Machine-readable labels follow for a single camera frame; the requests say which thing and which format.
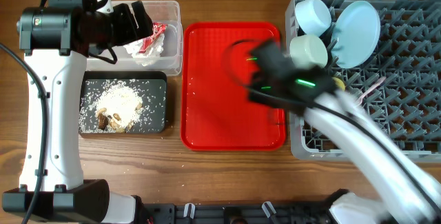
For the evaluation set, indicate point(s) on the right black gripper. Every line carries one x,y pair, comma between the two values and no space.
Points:
257,93

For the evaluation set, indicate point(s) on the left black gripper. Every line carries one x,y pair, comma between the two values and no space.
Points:
130,32

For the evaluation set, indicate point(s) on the red snack wrapper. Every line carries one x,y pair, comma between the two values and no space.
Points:
158,29

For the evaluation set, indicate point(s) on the white napkin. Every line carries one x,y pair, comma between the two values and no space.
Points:
148,58

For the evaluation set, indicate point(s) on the mint green bowl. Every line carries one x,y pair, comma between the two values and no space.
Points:
307,51

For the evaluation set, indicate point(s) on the yellow plastic cup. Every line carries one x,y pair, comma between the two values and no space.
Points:
340,83

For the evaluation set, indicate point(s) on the rice and food scraps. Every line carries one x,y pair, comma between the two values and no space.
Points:
117,108

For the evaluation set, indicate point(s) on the blue bowl with rice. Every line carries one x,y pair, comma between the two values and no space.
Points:
313,16

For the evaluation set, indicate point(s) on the white plastic fork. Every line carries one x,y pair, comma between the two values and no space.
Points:
374,86

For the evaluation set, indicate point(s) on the light blue plate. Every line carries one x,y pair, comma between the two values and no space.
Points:
356,33

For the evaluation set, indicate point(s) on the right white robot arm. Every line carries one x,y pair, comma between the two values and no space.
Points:
407,193

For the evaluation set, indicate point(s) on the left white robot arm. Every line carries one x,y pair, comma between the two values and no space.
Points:
57,38

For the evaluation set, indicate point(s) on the clear plastic waste bin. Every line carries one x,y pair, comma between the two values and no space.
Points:
170,61

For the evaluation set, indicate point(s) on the black waste tray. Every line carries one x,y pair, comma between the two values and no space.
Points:
155,113

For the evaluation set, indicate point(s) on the grey dishwasher rack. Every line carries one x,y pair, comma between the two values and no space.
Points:
407,105

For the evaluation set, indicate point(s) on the red serving tray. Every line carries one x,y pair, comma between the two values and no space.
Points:
216,114

